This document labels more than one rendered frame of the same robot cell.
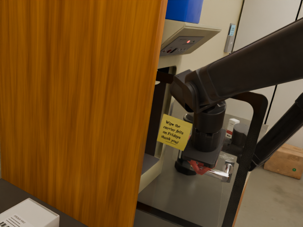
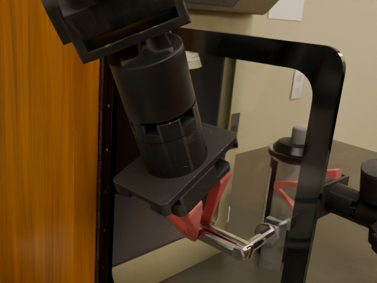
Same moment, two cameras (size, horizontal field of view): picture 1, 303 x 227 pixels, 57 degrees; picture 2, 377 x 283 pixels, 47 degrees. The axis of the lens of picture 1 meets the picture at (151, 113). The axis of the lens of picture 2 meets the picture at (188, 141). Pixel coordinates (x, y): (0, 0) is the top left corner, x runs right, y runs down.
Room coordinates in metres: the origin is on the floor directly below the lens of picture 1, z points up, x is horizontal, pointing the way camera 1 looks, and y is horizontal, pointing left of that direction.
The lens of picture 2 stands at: (0.20, -0.25, 1.41)
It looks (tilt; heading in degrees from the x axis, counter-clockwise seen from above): 17 degrees down; 19
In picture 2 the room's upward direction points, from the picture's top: 5 degrees clockwise
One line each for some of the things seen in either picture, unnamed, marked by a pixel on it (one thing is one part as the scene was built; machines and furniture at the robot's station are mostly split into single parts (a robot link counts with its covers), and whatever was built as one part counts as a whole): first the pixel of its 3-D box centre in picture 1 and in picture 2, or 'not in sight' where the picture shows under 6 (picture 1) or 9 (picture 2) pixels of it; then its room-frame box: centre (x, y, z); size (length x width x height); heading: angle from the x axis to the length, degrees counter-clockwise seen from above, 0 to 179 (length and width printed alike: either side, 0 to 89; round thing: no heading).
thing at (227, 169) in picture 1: (211, 169); (223, 231); (0.59, -0.16, 1.20); 0.10 x 0.05 x 0.03; 70
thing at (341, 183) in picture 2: not in sight; (342, 200); (0.99, -0.28, 1.10); 0.10 x 0.07 x 0.07; 154
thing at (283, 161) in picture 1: (284, 158); not in sight; (3.09, -1.65, 0.14); 0.41 x 0.33 x 0.29; 71
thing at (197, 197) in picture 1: (184, 157); (187, 206); (0.64, -0.10, 1.19); 0.30 x 0.01 x 0.40; 70
